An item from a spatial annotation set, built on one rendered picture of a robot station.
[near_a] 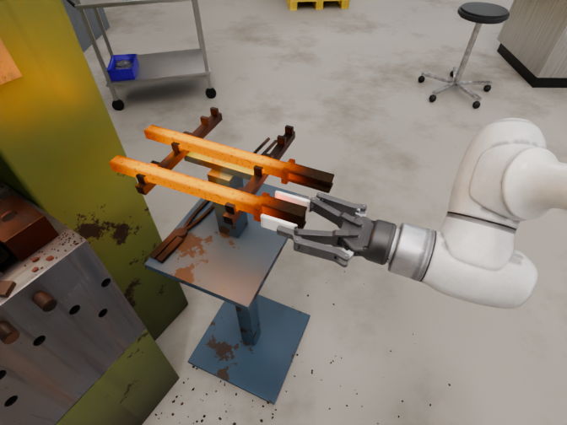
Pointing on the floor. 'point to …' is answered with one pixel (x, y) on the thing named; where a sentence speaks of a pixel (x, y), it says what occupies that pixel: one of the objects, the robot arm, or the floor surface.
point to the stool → (469, 10)
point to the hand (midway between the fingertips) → (283, 212)
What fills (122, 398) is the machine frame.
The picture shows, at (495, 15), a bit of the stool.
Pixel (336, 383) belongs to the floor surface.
